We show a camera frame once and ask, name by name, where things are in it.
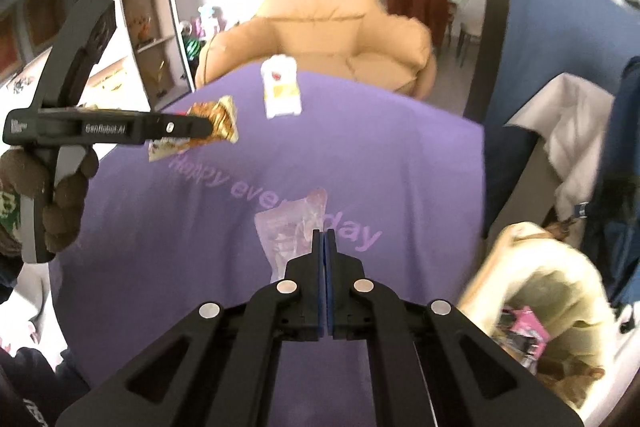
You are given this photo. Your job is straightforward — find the pink black packet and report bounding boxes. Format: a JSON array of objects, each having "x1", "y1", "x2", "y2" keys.
[{"x1": 499, "y1": 306, "x2": 552, "y2": 354}]

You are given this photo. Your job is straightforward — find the blue partition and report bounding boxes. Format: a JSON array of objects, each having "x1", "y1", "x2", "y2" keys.
[{"x1": 481, "y1": 0, "x2": 640, "y2": 239}]

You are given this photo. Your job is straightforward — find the yellow leather armchair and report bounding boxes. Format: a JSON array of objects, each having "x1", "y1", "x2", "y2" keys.
[{"x1": 195, "y1": 0, "x2": 437, "y2": 100}]

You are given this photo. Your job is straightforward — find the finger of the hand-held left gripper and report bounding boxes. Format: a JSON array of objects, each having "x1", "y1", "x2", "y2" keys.
[{"x1": 150, "y1": 111, "x2": 212, "y2": 144}]

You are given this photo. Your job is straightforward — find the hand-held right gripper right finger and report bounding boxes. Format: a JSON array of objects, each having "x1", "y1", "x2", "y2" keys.
[{"x1": 325, "y1": 230, "x2": 584, "y2": 427}]

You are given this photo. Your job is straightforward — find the white yellow toy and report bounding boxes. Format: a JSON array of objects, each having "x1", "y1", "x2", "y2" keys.
[{"x1": 260, "y1": 55, "x2": 303, "y2": 120}]

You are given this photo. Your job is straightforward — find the blue backpack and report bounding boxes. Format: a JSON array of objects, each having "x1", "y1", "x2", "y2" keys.
[{"x1": 584, "y1": 56, "x2": 640, "y2": 309}]

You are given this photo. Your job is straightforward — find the clear plastic wrapper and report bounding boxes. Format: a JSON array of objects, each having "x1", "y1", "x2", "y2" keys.
[{"x1": 253, "y1": 187, "x2": 331, "y2": 284}]

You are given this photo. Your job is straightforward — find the brown chair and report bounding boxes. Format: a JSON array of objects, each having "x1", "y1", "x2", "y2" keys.
[{"x1": 387, "y1": 0, "x2": 452, "y2": 54}]

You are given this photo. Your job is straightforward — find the purple tablecloth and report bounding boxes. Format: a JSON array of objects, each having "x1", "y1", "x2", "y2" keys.
[{"x1": 50, "y1": 66, "x2": 487, "y2": 427}]

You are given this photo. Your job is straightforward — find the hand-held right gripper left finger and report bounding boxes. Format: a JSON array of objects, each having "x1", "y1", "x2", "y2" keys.
[{"x1": 55, "y1": 230, "x2": 327, "y2": 427}]

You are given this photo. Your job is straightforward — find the person's left hand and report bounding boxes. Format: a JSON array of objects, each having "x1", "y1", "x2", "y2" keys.
[{"x1": 0, "y1": 147, "x2": 101, "y2": 253}]

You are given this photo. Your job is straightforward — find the pile of colourful toys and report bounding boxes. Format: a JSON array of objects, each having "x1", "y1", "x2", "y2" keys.
[{"x1": 179, "y1": 6, "x2": 227, "y2": 58}]

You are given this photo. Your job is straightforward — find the white dining chair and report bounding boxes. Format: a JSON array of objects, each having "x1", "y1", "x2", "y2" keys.
[{"x1": 449, "y1": 1, "x2": 482, "y2": 68}]

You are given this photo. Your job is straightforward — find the gold snack wrapper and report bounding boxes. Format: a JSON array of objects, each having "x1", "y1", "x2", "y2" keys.
[{"x1": 148, "y1": 95, "x2": 240, "y2": 163}]

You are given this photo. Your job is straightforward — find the person's dark pants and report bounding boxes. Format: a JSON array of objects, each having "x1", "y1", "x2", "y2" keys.
[{"x1": 0, "y1": 342, "x2": 93, "y2": 427}]

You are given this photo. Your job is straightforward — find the white sheet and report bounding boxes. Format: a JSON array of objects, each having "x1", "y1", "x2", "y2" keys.
[{"x1": 504, "y1": 76, "x2": 617, "y2": 224}]

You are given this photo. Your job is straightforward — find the wall shelf unit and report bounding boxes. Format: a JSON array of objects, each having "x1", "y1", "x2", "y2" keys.
[{"x1": 106, "y1": 0, "x2": 197, "y2": 104}]

